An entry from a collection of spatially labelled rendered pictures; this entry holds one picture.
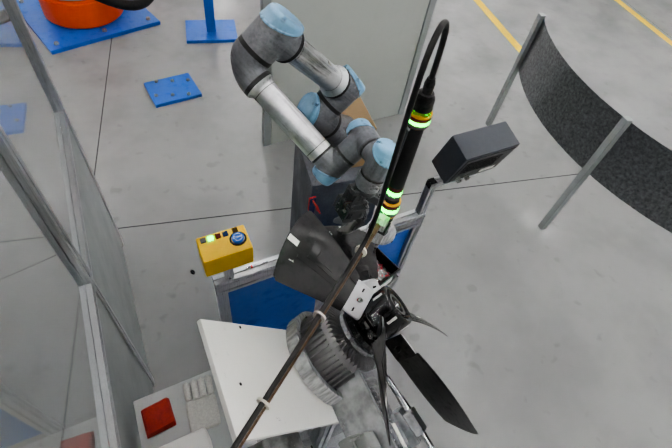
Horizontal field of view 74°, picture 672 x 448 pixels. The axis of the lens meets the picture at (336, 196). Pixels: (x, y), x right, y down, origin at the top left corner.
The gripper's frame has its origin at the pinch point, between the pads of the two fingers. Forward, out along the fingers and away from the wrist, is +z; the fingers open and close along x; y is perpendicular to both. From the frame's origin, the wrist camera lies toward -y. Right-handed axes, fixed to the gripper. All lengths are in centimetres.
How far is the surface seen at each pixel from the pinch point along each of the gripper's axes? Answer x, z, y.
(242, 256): -9.5, 19.6, 26.8
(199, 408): 25, 42, 46
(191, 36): -309, 100, -47
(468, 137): -15, -27, -51
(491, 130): -15, -30, -62
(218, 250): -12.3, 18.5, 34.2
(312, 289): 23.2, -9.6, 27.3
